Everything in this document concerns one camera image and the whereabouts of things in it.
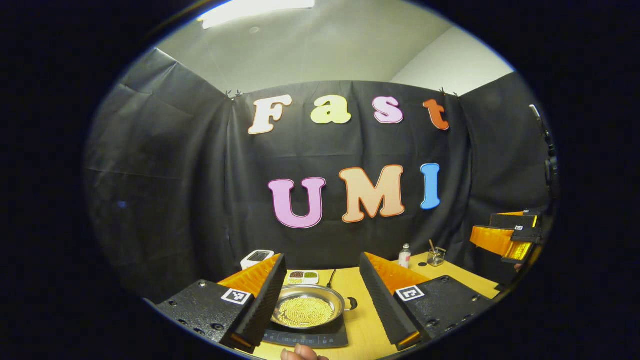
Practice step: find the white toaster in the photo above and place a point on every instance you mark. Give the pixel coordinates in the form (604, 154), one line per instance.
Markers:
(256, 257)

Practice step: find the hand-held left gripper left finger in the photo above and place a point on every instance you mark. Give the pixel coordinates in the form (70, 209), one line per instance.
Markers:
(265, 305)

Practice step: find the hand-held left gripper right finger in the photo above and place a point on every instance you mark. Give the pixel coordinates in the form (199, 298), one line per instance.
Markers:
(382, 300)

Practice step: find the black backdrop cloth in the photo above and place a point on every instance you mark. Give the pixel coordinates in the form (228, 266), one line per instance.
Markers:
(175, 175)

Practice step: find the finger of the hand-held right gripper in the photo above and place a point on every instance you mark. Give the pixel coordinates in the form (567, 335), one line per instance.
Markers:
(512, 221)
(492, 240)

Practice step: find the clear bottle with pink label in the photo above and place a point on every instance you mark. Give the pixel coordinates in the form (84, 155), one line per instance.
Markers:
(404, 257)

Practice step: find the black camera stand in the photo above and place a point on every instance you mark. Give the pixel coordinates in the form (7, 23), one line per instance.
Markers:
(550, 160)

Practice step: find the small black cloth clip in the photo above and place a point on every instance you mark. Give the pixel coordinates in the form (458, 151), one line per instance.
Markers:
(234, 93)
(443, 91)

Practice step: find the ceiling light panel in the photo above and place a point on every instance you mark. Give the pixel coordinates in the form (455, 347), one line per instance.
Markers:
(255, 10)

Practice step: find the black induction cooktop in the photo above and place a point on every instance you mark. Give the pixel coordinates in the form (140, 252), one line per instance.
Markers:
(320, 339)

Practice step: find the white divided bean dish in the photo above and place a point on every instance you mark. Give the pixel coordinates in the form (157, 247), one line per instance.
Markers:
(304, 277)

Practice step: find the pile of yellow soybeans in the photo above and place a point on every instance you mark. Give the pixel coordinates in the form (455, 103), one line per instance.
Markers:
(305, 312)

